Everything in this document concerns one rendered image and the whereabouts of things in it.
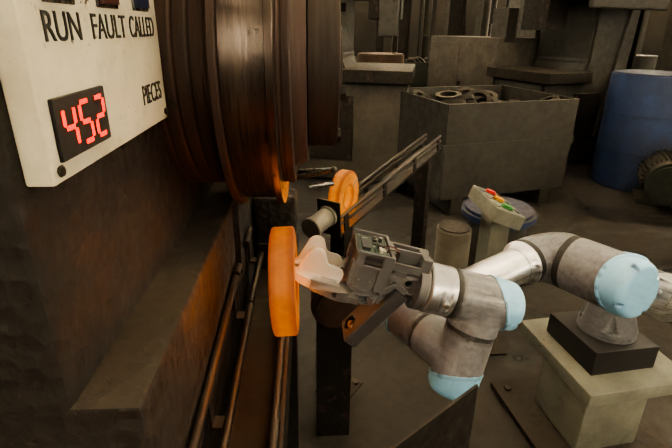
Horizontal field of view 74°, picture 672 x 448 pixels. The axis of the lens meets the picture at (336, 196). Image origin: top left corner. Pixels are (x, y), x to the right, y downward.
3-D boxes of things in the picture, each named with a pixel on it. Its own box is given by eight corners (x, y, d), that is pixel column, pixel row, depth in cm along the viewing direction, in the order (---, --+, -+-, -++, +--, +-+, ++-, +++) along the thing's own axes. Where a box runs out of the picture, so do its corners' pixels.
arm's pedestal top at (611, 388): (605, 320, 150) (608, 310, 148) (693, 392, 120) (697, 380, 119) (518, 330, 144) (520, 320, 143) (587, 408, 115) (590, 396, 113)
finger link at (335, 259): (286, 224, 65) (347, 238, 66) (277, 259, 67) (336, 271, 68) (285, 234, 62) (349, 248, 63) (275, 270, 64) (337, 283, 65)
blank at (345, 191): (335, 231, 134) (346, 233, 132) (321, 200, 122) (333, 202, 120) (353, 190, 141) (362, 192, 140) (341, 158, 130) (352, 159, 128)
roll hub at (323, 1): (307, 166, 66) (305, -50, 56) (308, 126, 92) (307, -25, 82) (345, 166, 66) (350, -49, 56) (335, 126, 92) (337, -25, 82)
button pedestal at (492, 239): (467, 360, 168) (489, 208, 147) (449, 321, 191) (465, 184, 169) (509, 359, 169) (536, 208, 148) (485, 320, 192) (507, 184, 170)
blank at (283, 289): (264, 270, 54) (292, 268, 54) (272, 207, 68) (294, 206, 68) (274, 361, 61) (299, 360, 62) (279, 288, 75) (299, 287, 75)
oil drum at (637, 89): (616, 195, 340) (646, 74, 309) (573, 171, 396) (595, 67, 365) (691, 194, 344) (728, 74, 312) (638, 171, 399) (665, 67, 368)
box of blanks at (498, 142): (436, 217, 296) (447, 99, 269) (385, 179, 370) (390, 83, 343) (561, 201, 327) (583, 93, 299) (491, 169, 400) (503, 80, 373)
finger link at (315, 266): (285, 233, 62) (349, 248, 63) (275, 269, 64) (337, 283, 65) (283, 244, 59) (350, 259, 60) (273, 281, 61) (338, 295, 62)
